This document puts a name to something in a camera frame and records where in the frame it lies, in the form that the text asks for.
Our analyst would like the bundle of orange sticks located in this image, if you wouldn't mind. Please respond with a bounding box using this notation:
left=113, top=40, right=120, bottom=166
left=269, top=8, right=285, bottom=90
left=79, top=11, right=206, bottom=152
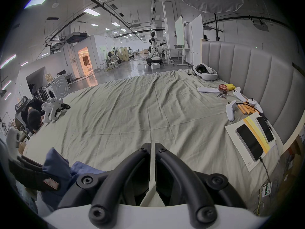
left=238, top=104, right=256, bottom=115

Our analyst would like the whiteboard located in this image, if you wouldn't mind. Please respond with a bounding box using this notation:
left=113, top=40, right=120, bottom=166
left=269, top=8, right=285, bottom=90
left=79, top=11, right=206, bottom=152
left=175, top=16, right=185, bottom=49

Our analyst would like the white desk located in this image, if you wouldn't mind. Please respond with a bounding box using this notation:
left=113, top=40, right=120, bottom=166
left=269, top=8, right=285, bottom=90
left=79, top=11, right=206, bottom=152
left=164, top=44, right=191, bottom=65

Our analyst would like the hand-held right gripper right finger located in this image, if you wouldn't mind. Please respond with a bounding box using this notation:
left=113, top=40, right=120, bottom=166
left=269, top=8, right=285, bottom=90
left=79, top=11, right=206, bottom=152
left=154, top=142, right=247, bottom=224

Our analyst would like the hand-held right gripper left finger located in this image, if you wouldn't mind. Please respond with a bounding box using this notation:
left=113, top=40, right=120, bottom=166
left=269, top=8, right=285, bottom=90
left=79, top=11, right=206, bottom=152
left=57, top=142, right=152, bottom=223

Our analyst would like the spare white hand-held gripper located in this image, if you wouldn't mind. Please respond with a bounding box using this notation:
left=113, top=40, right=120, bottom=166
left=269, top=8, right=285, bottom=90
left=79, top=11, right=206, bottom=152
left=41, top=98, right=71, bottom=124

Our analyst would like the white humanoid robot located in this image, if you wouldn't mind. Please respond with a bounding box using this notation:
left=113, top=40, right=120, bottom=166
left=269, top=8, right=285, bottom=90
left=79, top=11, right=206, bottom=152
left=146, top=31, right=166, bottom=67

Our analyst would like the yellow card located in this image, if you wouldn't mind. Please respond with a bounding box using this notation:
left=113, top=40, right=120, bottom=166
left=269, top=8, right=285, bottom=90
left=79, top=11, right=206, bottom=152
left=243, top=115, right=272, bottom=153

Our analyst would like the white hand controller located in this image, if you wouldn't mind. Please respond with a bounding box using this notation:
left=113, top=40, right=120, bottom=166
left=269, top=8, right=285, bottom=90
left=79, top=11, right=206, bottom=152
left=246, top=98, right=264, bottom=114
left=225, top=100, right=238, bottom=122
left=233, top=87, right=249, bottom=102

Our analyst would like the black cable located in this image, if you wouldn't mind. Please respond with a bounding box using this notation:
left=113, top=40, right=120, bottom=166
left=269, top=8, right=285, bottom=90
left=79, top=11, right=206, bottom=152
left=258, top=156, right=272, bottom=184

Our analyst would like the white hub with green lights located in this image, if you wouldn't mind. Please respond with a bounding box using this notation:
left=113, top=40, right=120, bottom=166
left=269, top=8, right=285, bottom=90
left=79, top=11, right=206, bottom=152
left=261, top=182, right=272, bottom=198

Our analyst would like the white paper sheet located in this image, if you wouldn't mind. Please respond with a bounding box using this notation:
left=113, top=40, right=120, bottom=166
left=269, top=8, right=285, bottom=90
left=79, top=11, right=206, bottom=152
left=225, top=112, right=278, bottom=173

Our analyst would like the black office chair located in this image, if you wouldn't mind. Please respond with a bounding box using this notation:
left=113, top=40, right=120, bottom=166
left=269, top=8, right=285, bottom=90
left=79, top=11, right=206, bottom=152
left=15, top=96, right=32, bottom=140

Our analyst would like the small black phone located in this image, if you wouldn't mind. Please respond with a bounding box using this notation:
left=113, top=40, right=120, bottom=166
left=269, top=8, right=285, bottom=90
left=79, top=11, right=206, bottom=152
left=255, top=116, right=275, bottom=144

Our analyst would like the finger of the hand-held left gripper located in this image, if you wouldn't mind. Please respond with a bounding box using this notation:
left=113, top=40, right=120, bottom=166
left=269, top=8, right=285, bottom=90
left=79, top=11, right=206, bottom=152
left=8, top=158, right=60, bottom=192
left=17, top=155, right=44, bottom=172

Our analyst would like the bed with beige sheet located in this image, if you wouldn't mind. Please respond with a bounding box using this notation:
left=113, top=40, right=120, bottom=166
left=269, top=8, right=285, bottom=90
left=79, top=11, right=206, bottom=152
left=19, top=69, right=284, bottom=217

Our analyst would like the dark blue shirt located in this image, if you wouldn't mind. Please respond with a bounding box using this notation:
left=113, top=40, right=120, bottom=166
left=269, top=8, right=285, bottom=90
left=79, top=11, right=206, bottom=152
left=38, top=148, right=109, bottom=212

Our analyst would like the white washing machine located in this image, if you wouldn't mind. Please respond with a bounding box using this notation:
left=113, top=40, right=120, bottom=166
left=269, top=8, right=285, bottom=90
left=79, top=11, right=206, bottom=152
left=51, top=74, right=71, bottom=99
left=44, top=84, right=56, bottom=102

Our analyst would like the white headset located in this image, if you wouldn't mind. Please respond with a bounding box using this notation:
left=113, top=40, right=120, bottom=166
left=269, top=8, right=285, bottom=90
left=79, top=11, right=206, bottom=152
left=193, top=63, right=218, bottom=81

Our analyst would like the grey padded headboard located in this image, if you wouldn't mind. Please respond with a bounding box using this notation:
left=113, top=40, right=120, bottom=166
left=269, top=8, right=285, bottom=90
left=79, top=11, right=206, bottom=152
left=201, top=40, right=305, bottom=145

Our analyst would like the flat white remote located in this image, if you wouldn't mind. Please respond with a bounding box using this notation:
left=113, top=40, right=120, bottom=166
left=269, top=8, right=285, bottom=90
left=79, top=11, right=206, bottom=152
left=197, top=87, right=221, bottom=94

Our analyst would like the large black phone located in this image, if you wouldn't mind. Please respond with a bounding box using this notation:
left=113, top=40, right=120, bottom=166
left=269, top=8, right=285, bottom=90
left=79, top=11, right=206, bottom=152
left=235, top=124, right=264, bottom=162

